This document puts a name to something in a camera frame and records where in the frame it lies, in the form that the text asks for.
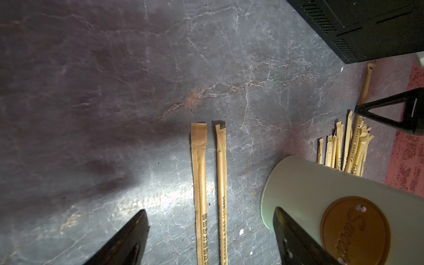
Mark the green metal cup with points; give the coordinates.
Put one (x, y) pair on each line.
(355, 220)

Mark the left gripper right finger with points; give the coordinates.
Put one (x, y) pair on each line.
(296, 246)

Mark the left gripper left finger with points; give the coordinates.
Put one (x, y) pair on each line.
(127, 246)

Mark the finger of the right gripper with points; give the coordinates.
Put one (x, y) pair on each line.
(404, 111)

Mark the black mesh file holder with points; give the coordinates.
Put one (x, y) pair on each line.
(360, 31)

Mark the paper straw twelfth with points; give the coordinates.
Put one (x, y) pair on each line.
(366, 84)

